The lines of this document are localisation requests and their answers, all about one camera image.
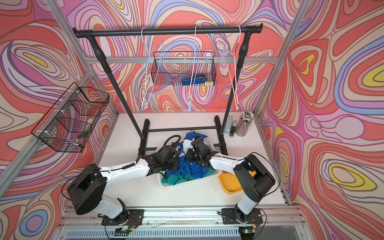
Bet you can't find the blue red white jacket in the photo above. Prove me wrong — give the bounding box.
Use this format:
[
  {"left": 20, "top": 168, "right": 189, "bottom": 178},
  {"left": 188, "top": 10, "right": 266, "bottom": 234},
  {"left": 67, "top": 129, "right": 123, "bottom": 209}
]
[{"left": 165, "top": 132, "right": 212, "bottom": 176}]

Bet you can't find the green kids jacket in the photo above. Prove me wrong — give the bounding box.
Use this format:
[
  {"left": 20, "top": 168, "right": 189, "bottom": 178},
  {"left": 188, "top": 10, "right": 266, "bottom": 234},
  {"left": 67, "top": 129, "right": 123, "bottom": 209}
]
[{"left": 161, "top": 170, "right": 216, "bottom": 186}]

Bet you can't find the light blue hanger green jacket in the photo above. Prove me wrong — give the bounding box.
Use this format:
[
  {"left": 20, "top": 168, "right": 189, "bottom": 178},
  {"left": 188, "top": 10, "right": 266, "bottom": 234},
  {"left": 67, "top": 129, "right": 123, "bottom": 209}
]
[{"left": 188, "top": 26, "right": 197, "bottom": 112}]

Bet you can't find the pink plastic hanger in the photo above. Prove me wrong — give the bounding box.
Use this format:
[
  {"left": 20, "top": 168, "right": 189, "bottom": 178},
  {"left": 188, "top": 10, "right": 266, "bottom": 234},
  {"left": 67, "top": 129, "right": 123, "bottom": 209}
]
[{"left": 219, "top": 25, "right": 241, "bottom": 111}]

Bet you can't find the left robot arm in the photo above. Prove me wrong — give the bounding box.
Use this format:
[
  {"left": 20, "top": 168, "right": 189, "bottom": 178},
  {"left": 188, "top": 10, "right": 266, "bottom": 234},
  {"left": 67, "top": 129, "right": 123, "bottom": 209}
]
[{"left": 67, "top": 143, "right": 180, "bottom": 222}]

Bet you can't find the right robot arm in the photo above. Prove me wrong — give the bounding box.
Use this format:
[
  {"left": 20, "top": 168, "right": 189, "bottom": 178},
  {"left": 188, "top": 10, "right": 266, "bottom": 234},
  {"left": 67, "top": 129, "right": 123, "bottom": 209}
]
[{"left": 192, "top": 138, "right": 276, "bottom": 225}]

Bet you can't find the white perforated plastic basket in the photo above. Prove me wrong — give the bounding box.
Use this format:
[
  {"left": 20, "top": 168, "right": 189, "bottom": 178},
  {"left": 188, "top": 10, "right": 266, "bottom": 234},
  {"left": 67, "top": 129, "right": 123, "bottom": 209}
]
[{"left": 157, "top": 170, "right": 222, "bottom": 189}]

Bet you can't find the yellow plastic tray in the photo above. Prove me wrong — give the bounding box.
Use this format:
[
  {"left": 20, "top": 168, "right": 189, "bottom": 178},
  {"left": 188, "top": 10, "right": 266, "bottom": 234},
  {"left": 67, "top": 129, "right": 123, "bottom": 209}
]
[{"left": 219, "top": 171, "right": 243, "bottom": 194}]

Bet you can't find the small black bottle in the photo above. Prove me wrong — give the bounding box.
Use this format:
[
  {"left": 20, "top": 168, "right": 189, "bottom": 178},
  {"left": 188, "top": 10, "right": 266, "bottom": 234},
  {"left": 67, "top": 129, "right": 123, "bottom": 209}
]
[{"left": 229, "top": 120, "right": 237, "bottom": 138}]

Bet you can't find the cup of pencils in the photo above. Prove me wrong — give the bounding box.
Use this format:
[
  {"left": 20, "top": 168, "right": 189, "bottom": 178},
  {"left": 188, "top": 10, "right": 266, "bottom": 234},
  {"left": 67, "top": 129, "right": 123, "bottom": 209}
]
[{"left": 235, "top": 111, "right": 254, "bottom": 137}]

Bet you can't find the blue object in back basket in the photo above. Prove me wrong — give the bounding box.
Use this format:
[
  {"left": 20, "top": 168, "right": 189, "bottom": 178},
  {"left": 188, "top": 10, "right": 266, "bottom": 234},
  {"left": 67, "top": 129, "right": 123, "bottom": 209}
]
[{"left": 182, "top": 74, "right": 208, "bottom": 86}]

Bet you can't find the black clothes rack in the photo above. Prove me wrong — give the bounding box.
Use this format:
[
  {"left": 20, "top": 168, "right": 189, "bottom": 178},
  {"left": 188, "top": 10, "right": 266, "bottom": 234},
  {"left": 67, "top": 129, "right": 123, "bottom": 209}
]
[{"left": 73, "top": 24, "right": 264, "bottom": 155}]

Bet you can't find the black wire basket back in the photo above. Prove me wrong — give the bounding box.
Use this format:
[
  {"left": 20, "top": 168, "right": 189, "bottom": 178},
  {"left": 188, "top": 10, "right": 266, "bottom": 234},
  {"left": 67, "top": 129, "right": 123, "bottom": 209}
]
[{"left": 151, "top": 51, "right": 217, "bottom": 87}]

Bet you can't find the black wire basket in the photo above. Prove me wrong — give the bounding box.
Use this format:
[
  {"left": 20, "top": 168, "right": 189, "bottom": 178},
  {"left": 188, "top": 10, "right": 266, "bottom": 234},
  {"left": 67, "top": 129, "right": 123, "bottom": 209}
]
[
  {"left": 151, "top": 51, "right": 217, "bottom": 87},
  {"left": 31, "top": 83, "right": 110, "bottom": 153}
]

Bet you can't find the black wire basket left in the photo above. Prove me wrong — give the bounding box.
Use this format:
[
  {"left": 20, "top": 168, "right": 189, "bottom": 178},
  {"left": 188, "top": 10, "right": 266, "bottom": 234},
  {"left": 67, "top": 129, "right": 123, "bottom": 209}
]
[{"left": 31, "top": 83, "right": 110, "bottom": 153}]

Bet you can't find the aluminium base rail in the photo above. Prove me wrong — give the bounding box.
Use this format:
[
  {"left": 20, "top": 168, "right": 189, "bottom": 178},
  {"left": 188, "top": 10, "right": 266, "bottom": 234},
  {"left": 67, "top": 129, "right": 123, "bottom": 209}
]
[{"left": 53, "top": 206, "right": 311, "bottom": 240}]

